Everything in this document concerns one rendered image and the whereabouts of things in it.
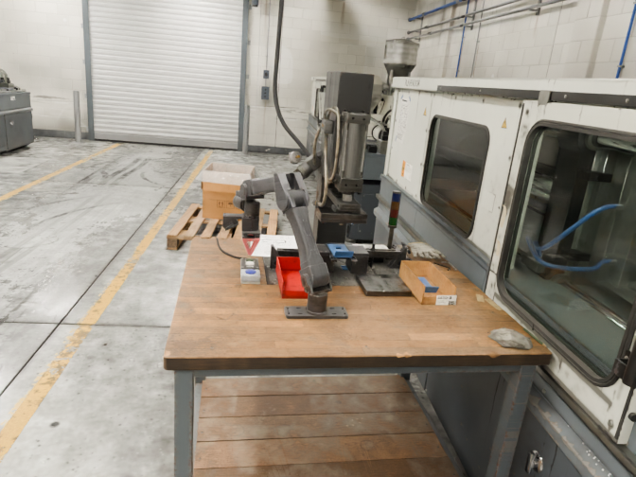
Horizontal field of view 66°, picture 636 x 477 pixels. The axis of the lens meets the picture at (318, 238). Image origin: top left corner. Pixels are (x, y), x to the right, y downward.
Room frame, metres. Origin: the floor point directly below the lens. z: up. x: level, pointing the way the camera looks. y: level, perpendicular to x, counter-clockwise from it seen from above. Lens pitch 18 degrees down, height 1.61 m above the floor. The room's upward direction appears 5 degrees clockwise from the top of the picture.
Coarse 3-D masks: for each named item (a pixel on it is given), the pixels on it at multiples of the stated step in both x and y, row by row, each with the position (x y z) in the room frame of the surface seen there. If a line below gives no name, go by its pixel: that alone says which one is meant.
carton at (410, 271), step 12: (408, 264) 1.82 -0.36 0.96; (420, 264) 1.83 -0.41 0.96; (432, 264) 1.81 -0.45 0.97; (408, 276) 1.73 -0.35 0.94; (420, 276) 1.83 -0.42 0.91; (432, 276) 1.79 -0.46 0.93; (444, 276) 1.69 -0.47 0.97; (420, 288) 1.60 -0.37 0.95; (444, 288) 1.68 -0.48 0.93; (420, 300) 1.59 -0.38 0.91; (432, 300) 1.58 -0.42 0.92; (444, 300) 1.59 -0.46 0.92
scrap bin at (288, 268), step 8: (280, 256) 1.76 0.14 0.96; (288, 256) 1.77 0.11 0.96; (280, 264) 1.76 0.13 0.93; (288, 264) 1.77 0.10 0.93; (296, 264) 1.77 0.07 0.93; (280, 272) 1.61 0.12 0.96; (288, 272) 1.75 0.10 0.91; (296, 272) 1.76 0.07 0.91; (280, 280) 1.58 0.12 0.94; (288, 280) 1.67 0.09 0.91; (296, 280) 1.68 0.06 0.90; (280, 288) 1.57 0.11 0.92; (288, 288) 1.60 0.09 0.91; (296, 288) 1.61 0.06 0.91; (288, 296) 1.52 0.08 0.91; (296, 296) 1.53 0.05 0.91; (304, 296) 1.53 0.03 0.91
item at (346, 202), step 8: (328, 192) 2.00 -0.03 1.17; (336, 192) 2.03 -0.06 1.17; (344, 192) 1.83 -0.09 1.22; (352, 192) 1.84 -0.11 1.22; (336, 200) 1.85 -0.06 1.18; (344, 200) 1.84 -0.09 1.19; (352, 200) 1.87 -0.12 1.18; (320, 208) 1.85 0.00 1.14; (328, 208) 1.86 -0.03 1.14; (336, 208) 1.82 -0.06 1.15; (344, 208) 1.79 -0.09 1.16; (352, 208) 1.80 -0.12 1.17; (360, 208) 1.80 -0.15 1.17; (320, 216) 1.80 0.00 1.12; (328, 216) 1.79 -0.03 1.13; (336, 216) 1.79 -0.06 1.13; (344, 216) 1.80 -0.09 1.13; (352, 216) 1.81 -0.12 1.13; (360, 216) 1.81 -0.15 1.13
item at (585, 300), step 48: (576, 144) 1.49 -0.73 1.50; (624, 144) 1.30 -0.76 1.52; (528, 192) 1.69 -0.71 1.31; (576, 192) 1.44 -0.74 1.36; (624, 192) 1.25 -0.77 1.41; (528, 240) 1.62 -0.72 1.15; (576, 240) 1.38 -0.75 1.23; (624, 240) 1.21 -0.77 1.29; (528, 288) 1.56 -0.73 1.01; (576, 288) 1.33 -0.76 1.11; (624, 288) 1.16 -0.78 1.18; (576, 336) 1.28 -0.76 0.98
